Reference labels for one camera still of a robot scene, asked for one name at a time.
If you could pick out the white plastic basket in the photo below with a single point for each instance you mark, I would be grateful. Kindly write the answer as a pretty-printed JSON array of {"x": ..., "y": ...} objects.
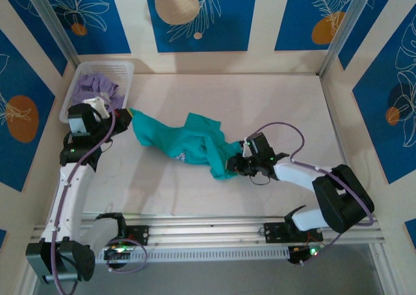
[{"x": 107, "y": 68}]

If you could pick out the teal t-shirt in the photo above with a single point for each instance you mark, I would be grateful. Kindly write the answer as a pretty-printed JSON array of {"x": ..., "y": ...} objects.
[{"x": 175, "y": 139}]

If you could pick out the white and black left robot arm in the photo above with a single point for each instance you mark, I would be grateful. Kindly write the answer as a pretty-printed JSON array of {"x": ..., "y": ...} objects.
[{"x": 71, "y": 204}]

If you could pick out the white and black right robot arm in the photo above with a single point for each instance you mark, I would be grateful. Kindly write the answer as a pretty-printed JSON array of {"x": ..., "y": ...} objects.
[{"x": 341, "y": 197}]

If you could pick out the purple t-shirt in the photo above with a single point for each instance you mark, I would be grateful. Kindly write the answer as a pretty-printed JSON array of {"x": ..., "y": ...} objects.
[{"x": 94, "y": 84}]

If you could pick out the white table cover cloth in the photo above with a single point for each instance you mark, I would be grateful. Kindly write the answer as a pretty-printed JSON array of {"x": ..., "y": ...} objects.
[{"x": 227, "y": 97}]

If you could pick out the black right controller board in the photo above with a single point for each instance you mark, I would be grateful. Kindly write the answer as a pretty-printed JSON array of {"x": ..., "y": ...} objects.
[{"x": 302, "y": 255}]

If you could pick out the black controller board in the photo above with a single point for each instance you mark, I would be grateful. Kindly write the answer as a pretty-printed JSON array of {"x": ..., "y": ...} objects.
[
  {"x": 302, "y": 255},
  {"x": 117, "y": 252}
]

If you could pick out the black left controller board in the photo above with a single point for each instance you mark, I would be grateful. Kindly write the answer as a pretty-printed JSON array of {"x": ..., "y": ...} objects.
[{"x": 117, "y": 252}]

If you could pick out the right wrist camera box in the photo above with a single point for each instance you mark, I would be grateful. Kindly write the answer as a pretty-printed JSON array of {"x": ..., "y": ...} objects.
[{"x": 247, "y": 147}]

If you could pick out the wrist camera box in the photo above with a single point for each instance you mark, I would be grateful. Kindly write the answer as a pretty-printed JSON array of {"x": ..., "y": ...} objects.
[
  {"x": 96, "y": 105},
  {"x": 247, "y": 147}
]

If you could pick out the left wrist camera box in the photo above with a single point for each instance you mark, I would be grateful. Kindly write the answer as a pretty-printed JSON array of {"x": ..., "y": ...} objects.
[{"x": 96, "y": 105}]

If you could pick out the aluminium mounting rail frame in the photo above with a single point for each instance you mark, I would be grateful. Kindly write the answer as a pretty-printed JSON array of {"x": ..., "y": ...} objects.
[{"x": 211, "y": 225}]

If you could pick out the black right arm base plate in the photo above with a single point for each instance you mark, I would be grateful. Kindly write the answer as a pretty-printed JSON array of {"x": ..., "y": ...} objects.
[{"x": 274, "y": 233}]

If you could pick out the aluminium corner post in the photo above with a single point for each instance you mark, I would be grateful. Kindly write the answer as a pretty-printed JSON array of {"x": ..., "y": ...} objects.
[
  {"x": 344, "y": 28},
  {"x": 58, "y": 28}
]

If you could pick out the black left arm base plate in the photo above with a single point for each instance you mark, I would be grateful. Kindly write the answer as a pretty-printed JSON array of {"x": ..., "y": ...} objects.
[{"x": 139, "y": 235}]

